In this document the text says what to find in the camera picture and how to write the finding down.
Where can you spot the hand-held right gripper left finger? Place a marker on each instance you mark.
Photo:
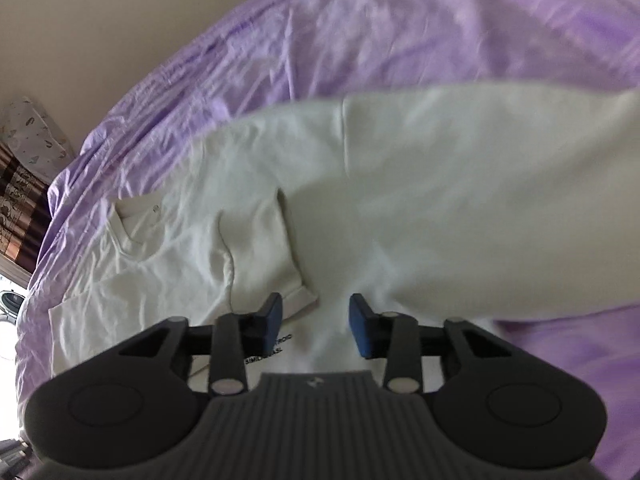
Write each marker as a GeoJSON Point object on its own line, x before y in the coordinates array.
{"type": "Point", "coordinates": [272, 321]}

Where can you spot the purple bed sheet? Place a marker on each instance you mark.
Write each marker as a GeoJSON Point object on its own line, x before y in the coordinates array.
{"type": "Point", "coordinates": [360, 25]}

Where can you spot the white patterned pillow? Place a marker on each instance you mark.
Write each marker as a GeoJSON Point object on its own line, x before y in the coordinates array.
{"type": "Point", "coordinates": [35, 135]}

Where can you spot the white washing machine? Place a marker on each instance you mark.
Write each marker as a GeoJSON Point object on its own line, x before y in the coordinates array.
{"type": "Point", "coordinates": [9, 320]}

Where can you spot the white printed t-shirt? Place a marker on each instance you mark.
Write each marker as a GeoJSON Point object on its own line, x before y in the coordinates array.
{"type": "Point", "coordinates": [410, 210]}

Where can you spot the brown striped curtain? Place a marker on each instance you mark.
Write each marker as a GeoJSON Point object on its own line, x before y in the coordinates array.
{"type": "Point", "coordinates": [20, 210]}

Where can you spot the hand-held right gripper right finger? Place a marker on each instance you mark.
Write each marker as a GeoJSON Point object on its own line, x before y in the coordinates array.
{"type": "Point", "coordinates": [360, 325]}

